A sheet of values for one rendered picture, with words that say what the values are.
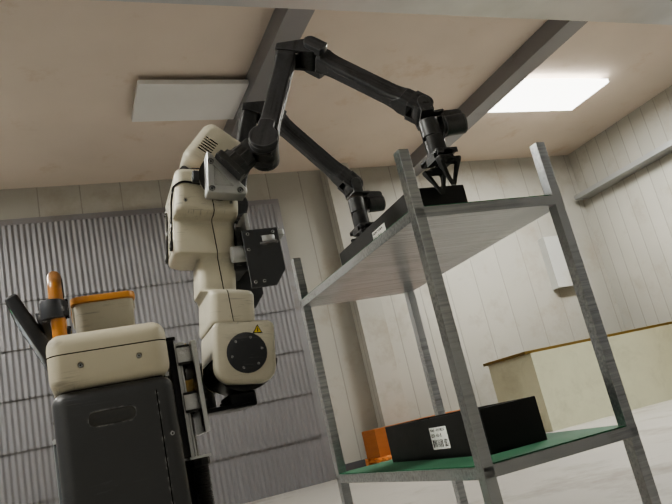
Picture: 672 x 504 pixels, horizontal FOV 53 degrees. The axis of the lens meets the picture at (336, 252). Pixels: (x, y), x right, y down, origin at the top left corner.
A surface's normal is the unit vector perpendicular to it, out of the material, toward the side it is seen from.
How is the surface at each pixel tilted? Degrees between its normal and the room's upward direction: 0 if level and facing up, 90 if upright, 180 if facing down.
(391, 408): 90
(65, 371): 90
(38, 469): 90
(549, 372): 90
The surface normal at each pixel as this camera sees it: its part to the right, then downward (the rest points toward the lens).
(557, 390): 0.35, -0.31
